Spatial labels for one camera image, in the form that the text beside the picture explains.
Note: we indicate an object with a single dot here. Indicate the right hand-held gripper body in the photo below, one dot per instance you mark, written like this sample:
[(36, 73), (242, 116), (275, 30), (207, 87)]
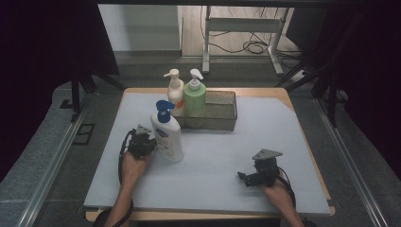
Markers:
[(266, 168)]

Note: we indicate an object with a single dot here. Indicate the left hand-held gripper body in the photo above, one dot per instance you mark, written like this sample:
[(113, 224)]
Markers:
[(138, 145)]

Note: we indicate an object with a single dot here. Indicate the white pump bottle blue cap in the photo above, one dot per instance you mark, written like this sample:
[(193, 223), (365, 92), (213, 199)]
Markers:
[(168, 135)]

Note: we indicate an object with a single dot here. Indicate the cream white pump bottle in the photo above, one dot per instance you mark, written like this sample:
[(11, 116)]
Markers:
[(175, 91)]

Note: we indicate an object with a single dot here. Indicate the green pump bottle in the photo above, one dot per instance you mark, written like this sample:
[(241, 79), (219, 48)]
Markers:
[(195, 97)]

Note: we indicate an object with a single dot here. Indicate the metal mesh basket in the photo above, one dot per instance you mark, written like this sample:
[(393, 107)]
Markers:
[(220, 113)]

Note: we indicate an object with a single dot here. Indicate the person's right hand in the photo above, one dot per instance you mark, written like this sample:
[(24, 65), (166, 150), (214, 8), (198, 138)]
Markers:
[(275, 194)]

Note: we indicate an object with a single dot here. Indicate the pale blue table mat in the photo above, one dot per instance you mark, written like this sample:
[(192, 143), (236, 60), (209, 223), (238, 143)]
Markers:
[(214, 170)]

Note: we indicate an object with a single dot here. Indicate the black tripod stand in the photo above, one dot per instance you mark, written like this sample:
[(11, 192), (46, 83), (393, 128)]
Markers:
[(77, 91), (331, 94)]

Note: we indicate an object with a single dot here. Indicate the white power strip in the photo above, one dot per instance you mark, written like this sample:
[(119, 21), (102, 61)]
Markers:
[(298, 76)]

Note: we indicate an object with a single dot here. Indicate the white panel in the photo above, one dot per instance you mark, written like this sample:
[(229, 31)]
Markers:
[(142, 28)]

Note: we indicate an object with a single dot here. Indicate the dark curtain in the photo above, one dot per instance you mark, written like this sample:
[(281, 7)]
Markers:
[(372, 78), (41, 63)]

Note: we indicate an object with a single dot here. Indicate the aluminium rail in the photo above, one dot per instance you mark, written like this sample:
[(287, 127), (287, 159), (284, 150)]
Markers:
[(350, 164), (53, 164)]

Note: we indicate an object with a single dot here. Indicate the white metal desk frame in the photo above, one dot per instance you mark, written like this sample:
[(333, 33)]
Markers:
[(242, 24)]

